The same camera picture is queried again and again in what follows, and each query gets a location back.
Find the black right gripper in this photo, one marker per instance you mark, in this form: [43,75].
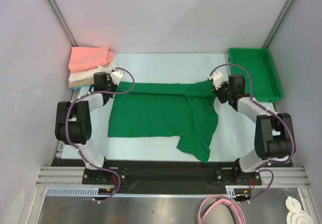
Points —
[221,91]

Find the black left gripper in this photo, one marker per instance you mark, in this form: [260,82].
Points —
[109,80]

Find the green t shirt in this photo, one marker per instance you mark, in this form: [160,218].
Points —
[166,110]

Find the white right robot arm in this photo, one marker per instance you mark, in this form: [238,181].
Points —
[274,138]

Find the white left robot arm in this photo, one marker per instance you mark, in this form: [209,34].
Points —
[73,125]

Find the tan folded t shirt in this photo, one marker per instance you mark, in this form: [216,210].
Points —
[81,83]

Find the white folded t shirt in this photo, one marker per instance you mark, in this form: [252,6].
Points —
[87,74]

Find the pink folded t shirt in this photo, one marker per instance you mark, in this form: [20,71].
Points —
[86,58]

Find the green plastic tray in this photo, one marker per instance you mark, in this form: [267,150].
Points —
[259,64]

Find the white plastic disc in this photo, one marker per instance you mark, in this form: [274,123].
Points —
[293,205]

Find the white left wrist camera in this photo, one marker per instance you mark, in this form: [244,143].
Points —
[116,76]

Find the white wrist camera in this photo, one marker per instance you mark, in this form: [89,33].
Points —
[217,79]
[116,76]

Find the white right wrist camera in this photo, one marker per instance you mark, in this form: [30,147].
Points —
[217,79]

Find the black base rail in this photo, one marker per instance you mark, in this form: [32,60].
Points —
[169,177]

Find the aluminium extrusion rail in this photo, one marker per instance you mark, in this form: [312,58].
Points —
[284,177]

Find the left aluminium frame post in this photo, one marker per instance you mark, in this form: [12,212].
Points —
[62,22]

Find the aluminium frame post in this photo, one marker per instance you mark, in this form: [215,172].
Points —
[278,22]
[62,22]

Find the white slotted cable duct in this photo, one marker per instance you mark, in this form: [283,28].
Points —
[101,192]

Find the right aluminium frame post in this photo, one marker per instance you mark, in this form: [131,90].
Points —
[278,22]

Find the white plastic ring part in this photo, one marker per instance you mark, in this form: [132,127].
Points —
[299,218]

